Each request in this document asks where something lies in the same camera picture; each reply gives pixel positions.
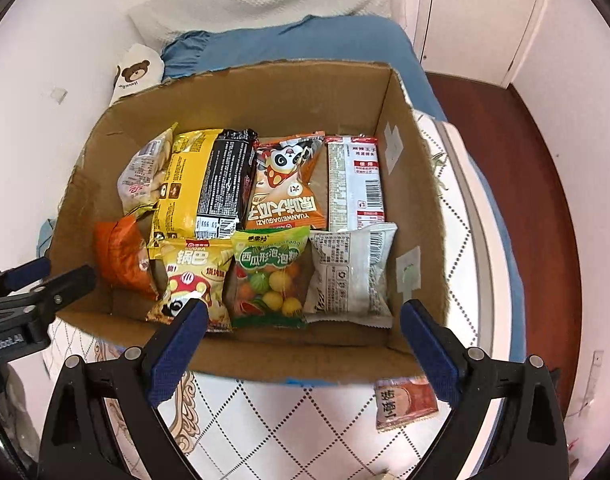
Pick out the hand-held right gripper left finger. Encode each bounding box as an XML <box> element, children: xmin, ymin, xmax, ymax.
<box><xmin>38</xmin><ymin>300</ymin><xmax>209</xmax><ymax>480</ymax></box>

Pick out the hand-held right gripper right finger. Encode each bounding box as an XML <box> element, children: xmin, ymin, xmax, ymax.
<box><xmin>400</xmin><ymin>299</ymin><xmax>568</xmax><ymax>480</ymax></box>

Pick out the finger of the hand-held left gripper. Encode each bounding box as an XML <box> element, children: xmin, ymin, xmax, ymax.
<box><xmin>15</xmin><ymin>265</ymin><xmax>97</xmax><ymax>312</ymax></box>
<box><xmin>0</xmin><ymin>257</ymin><xmax>52</xmax><ymax>306</ymax></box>

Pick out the orange puffed snack packet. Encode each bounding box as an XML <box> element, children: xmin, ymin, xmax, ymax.
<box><xmin>94</xmin><ymin>216</ymin><xmax>158</xmax><ymax>301</ymax></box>

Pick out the yellow panda crisps packet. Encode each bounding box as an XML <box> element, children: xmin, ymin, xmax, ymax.
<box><xmin>146</xmin><ymin>237</ymin><xmax>234</xmax><ymax>333</ymax></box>

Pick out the green gumball packet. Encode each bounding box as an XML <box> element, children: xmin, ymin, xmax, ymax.
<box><xmin>224</xmin><ymin>226</ymin><xmax>311</xmax><ymax>330</ymax></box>

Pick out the white grey snack packet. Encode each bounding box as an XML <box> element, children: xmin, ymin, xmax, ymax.
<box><xmin>302</xmin><ymin>222</ymin><xmax>398</xmax><ymax>328</ymax></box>

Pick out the clear bread packet yellow trim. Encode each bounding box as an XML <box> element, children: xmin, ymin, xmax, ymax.
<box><xmin>116</xmin><ymin>125</ymin><xmax>178</xmax><ymax>213</ymax></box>

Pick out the large yellow black snack packet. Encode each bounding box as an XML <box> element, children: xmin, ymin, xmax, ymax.
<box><xmin>149</xmin><ymin>128</ymin><xmax>258</xmax><ymax>246</ymax></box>

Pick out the long white red wafer packet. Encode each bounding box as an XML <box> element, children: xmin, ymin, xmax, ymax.
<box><xmin>325</xmin><ymin>135</ymin><xmax>387</xmax><ymax>233</ymax></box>

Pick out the orange panda seed packet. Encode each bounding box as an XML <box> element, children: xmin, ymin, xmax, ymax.
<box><xmin>245</xmin><ymin>131</ymin><xmax>328</xmax><ymax>233</ymax></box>

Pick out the printed cardboard box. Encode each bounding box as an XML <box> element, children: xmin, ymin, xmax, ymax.
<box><xmin>49</xmin><ymin>60</ymin><xmax>448</xmax><ymax>386</ymax></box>

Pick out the small red orange snack packet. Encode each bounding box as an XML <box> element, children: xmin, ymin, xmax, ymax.
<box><xmin>374</xmin><ymin>377</ymin><xmax>438</xmax><ymax>431</ymax></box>

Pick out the blue bed sheet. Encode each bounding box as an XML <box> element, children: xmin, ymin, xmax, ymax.
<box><xmin>465</xmin><ymin>160</ymin><xmax>529</xmax><ymax>366</ymax></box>

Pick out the bear print pillow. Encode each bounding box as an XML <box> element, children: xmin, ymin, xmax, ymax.
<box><xmin>110</xmin><ymin>44</ymin><xmax>164</xmax><ymax>103</ymax></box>

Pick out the blue ruffled pillow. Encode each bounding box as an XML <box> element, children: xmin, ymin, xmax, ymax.
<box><xmin>160</xmin><ymin>14</ymin><xmax>448</xmax><ymax>121</ymax></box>

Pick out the white textured pillow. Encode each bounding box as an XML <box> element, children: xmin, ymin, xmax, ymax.
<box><xmin>128</xmin><ymin>0</ymin><xmax>401</xmax><ymax>53</ymax></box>

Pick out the white door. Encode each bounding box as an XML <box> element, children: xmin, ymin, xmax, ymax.
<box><xmin>415</xmin><ymin>0</ymin><xmax>556</xmax><ymax>88</ymax></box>

